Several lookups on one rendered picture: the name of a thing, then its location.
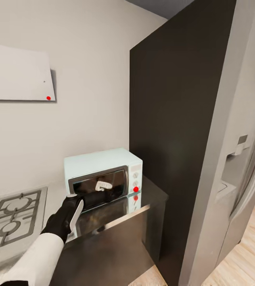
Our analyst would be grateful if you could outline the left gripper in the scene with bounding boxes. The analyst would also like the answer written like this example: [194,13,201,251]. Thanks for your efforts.
[91,189,123,205]

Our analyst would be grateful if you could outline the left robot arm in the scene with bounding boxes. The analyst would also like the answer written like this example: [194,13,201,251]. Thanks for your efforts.
[0,181,123,286]

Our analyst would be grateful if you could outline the microwave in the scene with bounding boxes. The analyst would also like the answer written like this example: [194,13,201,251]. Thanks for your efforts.
[63,147,143,215]

